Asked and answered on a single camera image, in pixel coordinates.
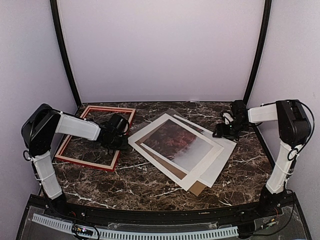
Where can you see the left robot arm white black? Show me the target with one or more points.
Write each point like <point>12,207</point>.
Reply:
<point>40,129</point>

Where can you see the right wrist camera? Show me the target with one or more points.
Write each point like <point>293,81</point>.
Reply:
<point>227,117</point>

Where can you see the white mat board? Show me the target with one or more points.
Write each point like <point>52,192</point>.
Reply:
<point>136,140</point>

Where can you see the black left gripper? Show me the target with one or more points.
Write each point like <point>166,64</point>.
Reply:
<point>124,144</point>

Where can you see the right black corner post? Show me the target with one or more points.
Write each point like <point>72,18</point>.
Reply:
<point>259,50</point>

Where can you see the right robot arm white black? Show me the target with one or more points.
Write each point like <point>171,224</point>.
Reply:
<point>294,127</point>

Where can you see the red forest photo print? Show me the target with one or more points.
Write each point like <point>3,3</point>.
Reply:
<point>178,145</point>

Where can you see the brown cardboard backing board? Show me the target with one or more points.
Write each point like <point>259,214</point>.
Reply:
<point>196,188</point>

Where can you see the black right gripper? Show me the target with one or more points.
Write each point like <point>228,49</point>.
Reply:
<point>221,131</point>

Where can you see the red wooden picture frame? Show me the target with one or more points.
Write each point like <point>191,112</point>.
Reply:
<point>91,154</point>

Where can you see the white slotted cable duct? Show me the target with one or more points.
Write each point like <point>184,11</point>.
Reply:
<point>121,231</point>

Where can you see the black corner post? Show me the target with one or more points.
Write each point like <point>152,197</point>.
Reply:
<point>63,52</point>
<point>259,50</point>

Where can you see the left black corner post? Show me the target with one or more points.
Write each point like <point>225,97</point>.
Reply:
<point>63,52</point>

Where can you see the black front rail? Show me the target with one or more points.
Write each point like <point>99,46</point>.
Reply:
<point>232,215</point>

